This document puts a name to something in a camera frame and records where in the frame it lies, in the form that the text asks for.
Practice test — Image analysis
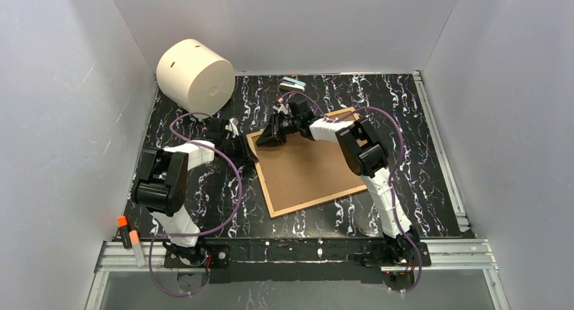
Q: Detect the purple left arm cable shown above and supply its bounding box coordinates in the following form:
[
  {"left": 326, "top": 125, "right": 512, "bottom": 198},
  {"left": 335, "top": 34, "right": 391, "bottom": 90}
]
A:
[{"left": 148, "top": 112, "right": 244, "bottom": 298}]

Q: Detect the peach cap glue stick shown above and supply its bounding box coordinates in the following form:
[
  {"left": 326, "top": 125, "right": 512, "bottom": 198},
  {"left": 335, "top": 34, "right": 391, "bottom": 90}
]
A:
[{"left": 129, "top": 230, "right": 146, "bottom": 268}]

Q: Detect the light wooden picture frame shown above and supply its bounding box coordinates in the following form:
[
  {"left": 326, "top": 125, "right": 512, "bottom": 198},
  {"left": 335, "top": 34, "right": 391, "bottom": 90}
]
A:
[{"left": 245, "top": 106, "right": 369, "bottom": 219}]

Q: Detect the orange cap black marker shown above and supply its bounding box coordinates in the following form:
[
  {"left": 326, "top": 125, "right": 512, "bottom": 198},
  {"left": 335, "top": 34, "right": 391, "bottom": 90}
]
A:
[{"left": 117, "top": 215, "right": 132, "bottom": 249}]

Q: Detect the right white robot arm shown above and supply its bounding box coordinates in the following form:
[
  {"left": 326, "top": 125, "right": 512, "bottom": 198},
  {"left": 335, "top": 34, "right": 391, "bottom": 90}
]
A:
[{"left": 255, "top": 100, "right": 412, "bottom": 240}]

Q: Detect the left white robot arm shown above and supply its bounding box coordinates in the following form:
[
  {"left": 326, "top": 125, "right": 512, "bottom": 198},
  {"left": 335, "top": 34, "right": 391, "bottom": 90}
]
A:
[{"left": 130, "top": 118, "right": 258, "bottom": 248}]

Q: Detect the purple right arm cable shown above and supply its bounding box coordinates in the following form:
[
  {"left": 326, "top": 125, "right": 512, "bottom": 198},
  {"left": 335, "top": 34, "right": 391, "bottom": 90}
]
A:
[{"left": 278, "top": 91, "right": 424, "bottom": 294}]

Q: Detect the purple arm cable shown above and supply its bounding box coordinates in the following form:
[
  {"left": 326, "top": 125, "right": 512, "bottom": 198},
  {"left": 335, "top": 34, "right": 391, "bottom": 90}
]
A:
[
  {"left": 148, "top": 112, "right": 244, "bottom": 298},
  {"left": 278, "top": 91, "right": 424, "bottom": 294}
]

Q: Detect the large white cylinder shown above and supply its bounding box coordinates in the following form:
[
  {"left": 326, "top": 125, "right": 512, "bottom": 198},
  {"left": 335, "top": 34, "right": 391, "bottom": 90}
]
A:
[{"left": 156, "top": 39, "right": 235, "bottom": 118}]

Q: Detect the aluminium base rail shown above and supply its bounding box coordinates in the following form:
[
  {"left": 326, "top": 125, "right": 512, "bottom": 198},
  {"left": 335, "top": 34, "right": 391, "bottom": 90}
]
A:
[{"left": 87, "top": 238, "right": 509, "bottom": 309}]

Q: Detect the teal white stapler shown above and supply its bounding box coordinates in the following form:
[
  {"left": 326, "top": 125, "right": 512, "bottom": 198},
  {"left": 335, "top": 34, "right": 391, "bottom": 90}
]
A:
[{"left": 278, "top": 77, "right": 307, "bottom": 93}]

